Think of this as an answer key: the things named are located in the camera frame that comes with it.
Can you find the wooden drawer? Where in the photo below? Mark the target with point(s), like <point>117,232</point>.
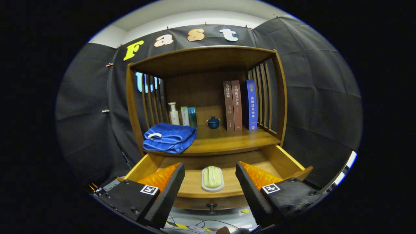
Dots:
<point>195,188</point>

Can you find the dark brown book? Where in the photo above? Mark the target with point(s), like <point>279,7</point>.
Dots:
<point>228,107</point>

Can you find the green scrub brush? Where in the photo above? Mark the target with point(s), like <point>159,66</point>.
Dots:
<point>213,177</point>

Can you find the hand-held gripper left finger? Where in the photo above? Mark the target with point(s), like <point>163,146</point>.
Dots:
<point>169,198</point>

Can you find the folded blue towel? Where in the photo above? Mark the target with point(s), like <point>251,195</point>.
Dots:
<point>172,136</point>

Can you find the blue lidded teacup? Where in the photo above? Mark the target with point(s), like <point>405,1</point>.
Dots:
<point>213,123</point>

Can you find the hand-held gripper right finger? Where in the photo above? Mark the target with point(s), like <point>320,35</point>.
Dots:
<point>253,195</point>

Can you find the wooden cabinet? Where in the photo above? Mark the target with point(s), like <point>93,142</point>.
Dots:
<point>201,91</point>

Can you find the wooden countertop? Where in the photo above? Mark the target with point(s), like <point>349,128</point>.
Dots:
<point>227,139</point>

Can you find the green white tube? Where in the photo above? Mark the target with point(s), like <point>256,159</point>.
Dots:
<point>185,117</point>

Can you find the white pump bottle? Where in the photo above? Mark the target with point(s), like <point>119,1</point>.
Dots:
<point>174,117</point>

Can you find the reddish brown book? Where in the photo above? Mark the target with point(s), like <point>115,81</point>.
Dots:
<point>237,107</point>

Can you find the yellow black striped floor tape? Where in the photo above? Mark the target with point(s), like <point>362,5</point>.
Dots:
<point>174,225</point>

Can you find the blue book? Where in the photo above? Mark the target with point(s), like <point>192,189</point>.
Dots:
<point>251,104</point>

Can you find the teal bottle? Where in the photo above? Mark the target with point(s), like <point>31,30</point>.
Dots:
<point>193,118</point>

